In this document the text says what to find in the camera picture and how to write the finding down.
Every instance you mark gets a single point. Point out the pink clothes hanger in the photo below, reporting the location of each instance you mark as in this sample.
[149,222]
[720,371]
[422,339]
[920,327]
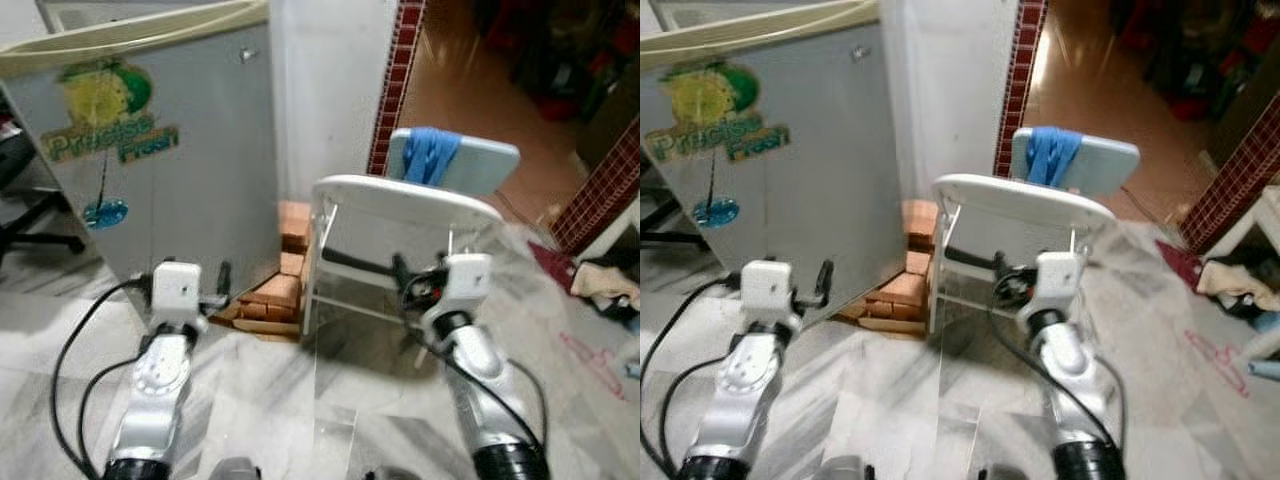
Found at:
[585,352]
[1210,350]

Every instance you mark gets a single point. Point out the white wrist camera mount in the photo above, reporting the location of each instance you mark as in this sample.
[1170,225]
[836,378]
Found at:
[468,278]
[770,290]
[177,290]
[1060,278]

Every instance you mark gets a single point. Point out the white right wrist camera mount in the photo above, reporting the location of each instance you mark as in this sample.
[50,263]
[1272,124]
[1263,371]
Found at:
[468,278]
[1060,278]

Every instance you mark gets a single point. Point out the grey robot right leg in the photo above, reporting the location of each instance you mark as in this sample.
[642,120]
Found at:
[997,474]
[392,474]

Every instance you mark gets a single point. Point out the grey folding chair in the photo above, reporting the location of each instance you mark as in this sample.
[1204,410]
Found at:
[1110,165]
[490,165]

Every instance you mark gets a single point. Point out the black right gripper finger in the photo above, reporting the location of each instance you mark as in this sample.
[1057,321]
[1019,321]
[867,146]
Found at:
[360,262]
[998,272]
[970,258]
[400,275]

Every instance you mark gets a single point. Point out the blue cloth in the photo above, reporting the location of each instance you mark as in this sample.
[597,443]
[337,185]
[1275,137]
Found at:
[1055,155]
[430,155]

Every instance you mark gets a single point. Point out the red plastic tub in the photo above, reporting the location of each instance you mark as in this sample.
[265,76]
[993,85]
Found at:
[1192,105]
[560,105]

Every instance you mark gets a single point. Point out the silver fridge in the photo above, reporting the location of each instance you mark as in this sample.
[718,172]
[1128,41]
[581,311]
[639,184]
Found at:
[200,180]
[830,180]

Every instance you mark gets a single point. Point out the grey robot leg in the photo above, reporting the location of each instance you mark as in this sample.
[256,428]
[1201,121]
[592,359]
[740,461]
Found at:
[392,474]
[235,470]
[845,470]
[997,474]

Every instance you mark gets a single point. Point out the grey robot left leg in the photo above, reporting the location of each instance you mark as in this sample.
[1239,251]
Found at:
[235,470]
[845,470]

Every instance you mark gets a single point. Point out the beige cloth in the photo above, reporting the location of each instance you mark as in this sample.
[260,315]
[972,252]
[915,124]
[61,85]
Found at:
[1235,280]
[605,280]

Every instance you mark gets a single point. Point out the red brick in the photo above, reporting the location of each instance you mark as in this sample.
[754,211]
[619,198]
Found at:
[895,295]
[915,225]
[270,292]
[295,225]

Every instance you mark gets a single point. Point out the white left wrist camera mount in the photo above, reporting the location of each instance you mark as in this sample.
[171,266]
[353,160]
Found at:
[770,290]
[177,290]

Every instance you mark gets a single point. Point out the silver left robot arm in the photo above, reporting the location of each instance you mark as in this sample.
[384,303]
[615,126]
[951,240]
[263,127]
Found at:
[745,375]
[158,375]

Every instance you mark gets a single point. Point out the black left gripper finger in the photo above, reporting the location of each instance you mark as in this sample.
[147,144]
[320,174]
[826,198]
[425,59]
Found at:
[825,280]
[224,280]

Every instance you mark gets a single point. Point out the black office chair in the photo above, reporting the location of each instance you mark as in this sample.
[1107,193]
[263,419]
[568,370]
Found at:
[670,238]
[45,240]

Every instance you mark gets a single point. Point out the white folding chair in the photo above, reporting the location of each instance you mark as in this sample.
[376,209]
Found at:
[1020,197]
[400,198]

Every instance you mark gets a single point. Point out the blue plastic pipe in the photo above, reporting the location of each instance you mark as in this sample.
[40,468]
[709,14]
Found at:
[633,369]
[1265,370]

